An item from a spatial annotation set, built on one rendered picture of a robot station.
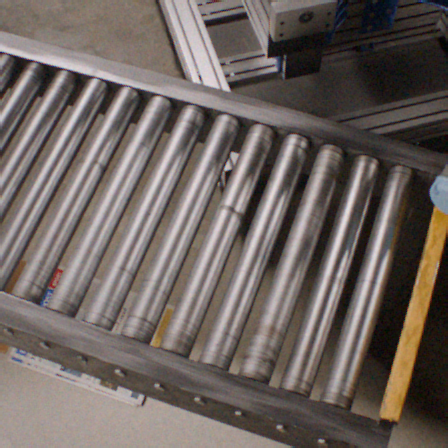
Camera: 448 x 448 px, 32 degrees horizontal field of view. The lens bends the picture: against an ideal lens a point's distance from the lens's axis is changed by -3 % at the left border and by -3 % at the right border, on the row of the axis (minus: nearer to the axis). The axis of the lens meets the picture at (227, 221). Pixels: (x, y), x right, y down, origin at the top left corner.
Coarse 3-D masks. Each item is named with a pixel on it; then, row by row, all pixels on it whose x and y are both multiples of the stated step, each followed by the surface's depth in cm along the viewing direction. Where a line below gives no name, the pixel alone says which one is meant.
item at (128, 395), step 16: (48, 288) 210; (96, 288) 210; (128, 304) 208; (160, 320) 205; (160, 336) 203; (16, 352) 201; (48, 368) 199; (64, 368) 199; (96, 384) 197; (128, 400) 195
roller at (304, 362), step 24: (360, 168) 135; (360, 192) 133; (336, 216) 132; (360, 216) 131; (336, 240) 128; (336, 264) 126; (312, 288) 126; (336, 288) 124; (312, 312) 122; (336, 312) 124; (312, 336) 120; (288, 360) 120; (312, 360) 118; (288, 384) 116; (312, 384) 118
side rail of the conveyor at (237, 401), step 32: (0, 320) 121; (32, 320) 121; (64, 320) 121; (32, 352) 129; (64, 352) 122; (96, 352) 119; (128, 352) 119; (160, 352) 119; (128, 384) 124; (160, 384) 118; (192, 384) 116; (224, 384) 116; (256, 384) 116; (224, 416) 121; (256, 416) 115; (288, 416) 114; (320, 416) 114; (352, 416) 114
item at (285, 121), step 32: (0, 32) 151; (64, 64) 146; (96, 64) 146; (128, 64) 146; (160, 96) 143; (192, 96) 142; (224, 96) 142; (288, 128) 139; (320, 128) 139; (352, 128) 139; (352, 160) 139; (384, 160) 136; (416, 160) 136; (416, 192) 141
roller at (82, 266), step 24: (144, 120) 140; (168, 120) 143; (144, 144) 138; (120, 168) 135; (144, 168) 137; (120, 192) 133; (96, 216) 130; (120, 216) 132; (96, 240) 128; (72, 264) 126; (96, 264) 128; (72, 288) 124; (72, 312) 123
